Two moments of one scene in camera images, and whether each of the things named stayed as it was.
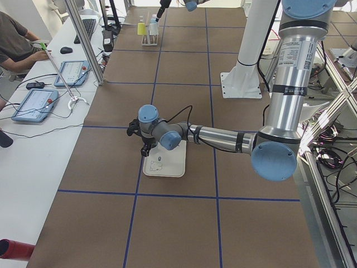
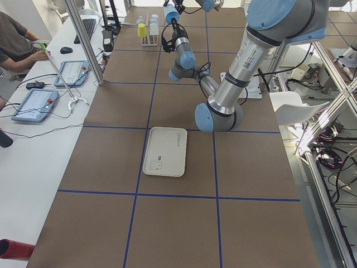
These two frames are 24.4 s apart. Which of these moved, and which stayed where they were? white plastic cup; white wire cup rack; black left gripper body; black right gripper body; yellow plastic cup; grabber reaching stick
Moved: black right gripper body; black left gripper body
Stayed: white plastic cup; grabber reaching stick; yellow plastic cup; white wire cup rack
